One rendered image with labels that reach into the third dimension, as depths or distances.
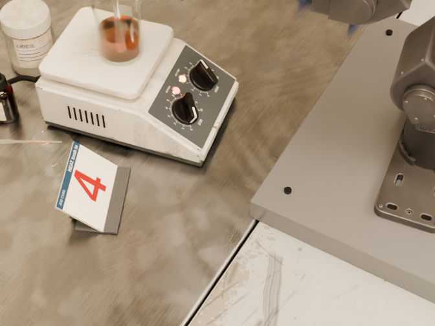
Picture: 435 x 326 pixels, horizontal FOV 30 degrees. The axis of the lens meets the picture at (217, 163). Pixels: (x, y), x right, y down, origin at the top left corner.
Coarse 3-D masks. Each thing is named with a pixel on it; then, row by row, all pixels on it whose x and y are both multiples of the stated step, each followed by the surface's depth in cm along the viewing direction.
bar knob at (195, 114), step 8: (184, 96) 89; (192, 96) 89; (176, 104) 90; (184, 104) 89; (192, 104) 89; (176, 112) 89; (184, 112) 89; (192, 112) 88; (184, 120) 89; (192, 120) 89
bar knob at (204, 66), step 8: (200, 64) 92; (192, 72) 93; (200, 72) 93; (208, 72) 92; (192, 80) 93; (200, 80) 93; (208, 80) 92; (216, 80) 92; (200, 88) 93; (208, 88) 93
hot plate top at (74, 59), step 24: (72, 24) 94; (144, 24) 94; (72, 48) 91; (96, 48) 91; (144, 48) 91; (48, 72) 88; (72, 72) 88; (96, 72) 88; (120, 72) 88; (144, 72) 89; (120, 96) 87
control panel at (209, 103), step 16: (176, 64) 93; (192, 64) 94; (208, 64) 95; (176, 80) 92; (224, 80) 95; (160, 96) 90; (176, 96) 91; (208, 96) 93; (224, 96) 94; (160, 112) 89; (208, 112) 92; (176, 128) 89; (192, 128) 90; (208, 128) 91
